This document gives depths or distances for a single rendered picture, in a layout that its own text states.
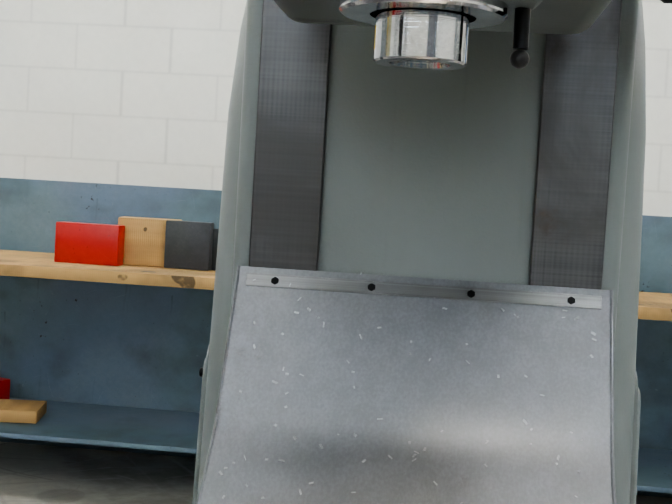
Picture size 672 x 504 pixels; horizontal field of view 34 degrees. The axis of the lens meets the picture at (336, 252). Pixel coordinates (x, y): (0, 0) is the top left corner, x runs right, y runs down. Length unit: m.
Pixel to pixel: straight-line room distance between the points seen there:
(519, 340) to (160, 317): 4.09
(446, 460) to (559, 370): 0.12
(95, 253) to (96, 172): 0.70
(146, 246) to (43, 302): 0.83
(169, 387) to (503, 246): 4.11
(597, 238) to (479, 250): 0.10
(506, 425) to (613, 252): 0.17
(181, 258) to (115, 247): 0.26
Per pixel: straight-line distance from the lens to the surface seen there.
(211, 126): 4.89
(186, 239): 4.37
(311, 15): 0.81
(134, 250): 4.44
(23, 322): 5.15
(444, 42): 0.55
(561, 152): 0.93
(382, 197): 0.94
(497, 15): 0.56
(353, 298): 0.93
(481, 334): 0.91
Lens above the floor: 1.21
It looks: 3 degrees down
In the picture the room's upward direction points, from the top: 3 degrees clockwise
